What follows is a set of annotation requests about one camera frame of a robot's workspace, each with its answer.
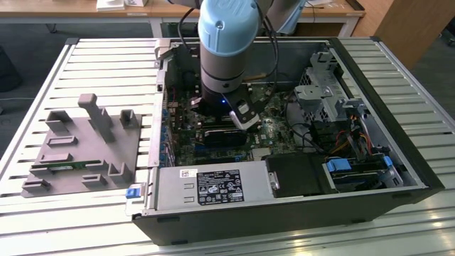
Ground black graphics card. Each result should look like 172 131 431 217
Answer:
196 119 262 149

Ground green motherboard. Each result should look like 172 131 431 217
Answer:
162 79 308 167

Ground silver chipset heatsink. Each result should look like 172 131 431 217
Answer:
251 148 271 161

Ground silver metal drive cage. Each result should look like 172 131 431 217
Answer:
291 51 370 126

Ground silver power supply unit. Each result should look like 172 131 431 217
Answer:
155 165 274 213

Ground black plastic air shroud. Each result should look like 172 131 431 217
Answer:
263 152 339 198

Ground grey parts rack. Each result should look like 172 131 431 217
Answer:
20 93 144 199

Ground blue disk carrier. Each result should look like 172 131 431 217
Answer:
324 158 382 193

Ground green RAM stick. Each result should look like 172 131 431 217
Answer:
31 159 104 171

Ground white cardboard box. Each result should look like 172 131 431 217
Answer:
95 0 127 12

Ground black PC case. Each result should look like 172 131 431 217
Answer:
131 36 447 246

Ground wooden desk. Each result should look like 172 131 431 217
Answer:
0 0 367 38

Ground wooden cabinet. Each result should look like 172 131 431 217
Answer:
350 0 455 70

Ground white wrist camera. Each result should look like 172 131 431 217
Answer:
230 98 262 131

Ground yellow red power wires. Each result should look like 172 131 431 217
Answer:
328 113 376 161

